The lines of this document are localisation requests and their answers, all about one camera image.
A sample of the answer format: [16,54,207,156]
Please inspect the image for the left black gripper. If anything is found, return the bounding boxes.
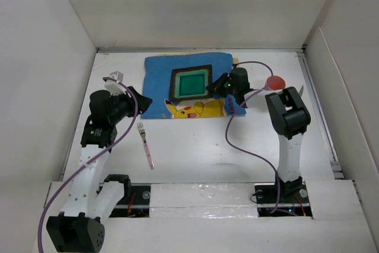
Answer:
[108,86,151,124]

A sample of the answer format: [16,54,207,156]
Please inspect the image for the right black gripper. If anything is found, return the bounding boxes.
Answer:
[205,71,238,97]

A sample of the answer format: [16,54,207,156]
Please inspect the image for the green square ceramic plate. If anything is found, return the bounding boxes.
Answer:
[169,65,213,101]

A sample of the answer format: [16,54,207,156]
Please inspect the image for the blue yellow cartoon placemat cloth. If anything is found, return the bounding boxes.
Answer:
[141,52,246,119]

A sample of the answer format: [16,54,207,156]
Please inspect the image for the pink plastic cup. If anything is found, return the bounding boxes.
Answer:
[265,75,286,91]

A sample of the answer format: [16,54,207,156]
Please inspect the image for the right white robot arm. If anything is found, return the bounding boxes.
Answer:
[206,67,311,202]

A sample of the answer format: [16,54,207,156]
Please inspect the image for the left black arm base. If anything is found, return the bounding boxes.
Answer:
[97,174,151,218]

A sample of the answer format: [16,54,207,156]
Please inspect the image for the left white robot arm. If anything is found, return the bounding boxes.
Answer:
[46,87,153,252]

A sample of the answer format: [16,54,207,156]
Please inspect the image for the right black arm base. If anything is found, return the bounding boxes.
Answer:
[250,177,313,217]

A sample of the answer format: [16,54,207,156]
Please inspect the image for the pink handled fork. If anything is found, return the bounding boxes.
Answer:
[137,122,155,170]

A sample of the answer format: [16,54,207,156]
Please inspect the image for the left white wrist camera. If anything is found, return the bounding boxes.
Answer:
[104,71,126,96]

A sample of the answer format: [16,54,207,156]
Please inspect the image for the pink handled knife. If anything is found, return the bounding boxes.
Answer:
[298,85,304,96]

